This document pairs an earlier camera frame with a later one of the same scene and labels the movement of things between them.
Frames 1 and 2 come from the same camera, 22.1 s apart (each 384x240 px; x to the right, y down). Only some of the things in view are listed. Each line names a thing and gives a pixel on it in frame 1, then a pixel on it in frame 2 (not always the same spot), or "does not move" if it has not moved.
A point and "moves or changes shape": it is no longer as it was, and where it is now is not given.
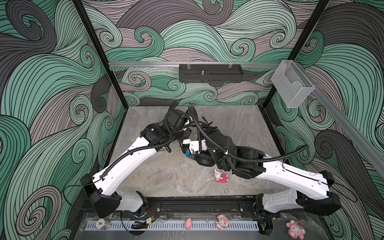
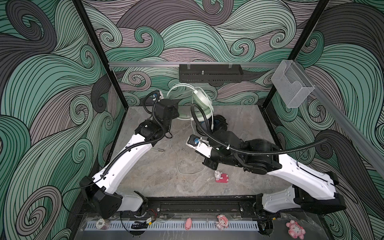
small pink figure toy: (188, 223) does not move
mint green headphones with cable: (157, 135) moves or changes shape
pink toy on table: (221, 178) does not move
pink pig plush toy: (295, 230) does not move
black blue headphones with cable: (204, 158) moves or changes shape
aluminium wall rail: (260, 63) does not move
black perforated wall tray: (210, 73) does not move
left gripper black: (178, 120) to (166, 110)
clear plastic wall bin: (290, 83) does not move
